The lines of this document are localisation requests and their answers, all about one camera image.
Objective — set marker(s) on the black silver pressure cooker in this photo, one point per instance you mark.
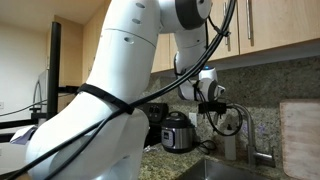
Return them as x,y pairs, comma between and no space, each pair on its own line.
178,136

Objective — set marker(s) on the white paper sheet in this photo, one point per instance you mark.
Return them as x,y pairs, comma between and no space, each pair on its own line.
21,136

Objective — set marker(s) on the stainless steel sink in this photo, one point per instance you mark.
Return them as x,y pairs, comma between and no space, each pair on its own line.
216,171

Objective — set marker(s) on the black box appliance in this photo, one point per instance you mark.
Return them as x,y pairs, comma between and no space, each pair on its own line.
155,110

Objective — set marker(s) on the black vertical pole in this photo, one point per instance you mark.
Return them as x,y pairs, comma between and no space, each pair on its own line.
54,66

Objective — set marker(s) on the white wall outlet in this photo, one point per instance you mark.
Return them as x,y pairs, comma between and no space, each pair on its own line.
192,119

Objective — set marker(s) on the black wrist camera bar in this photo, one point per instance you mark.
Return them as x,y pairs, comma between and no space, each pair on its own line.
211,108

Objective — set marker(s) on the white soap dispenser bottle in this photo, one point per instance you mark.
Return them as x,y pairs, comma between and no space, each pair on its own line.
230,150

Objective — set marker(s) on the stainless steel arched faucet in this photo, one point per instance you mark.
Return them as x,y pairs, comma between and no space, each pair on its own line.
251,140

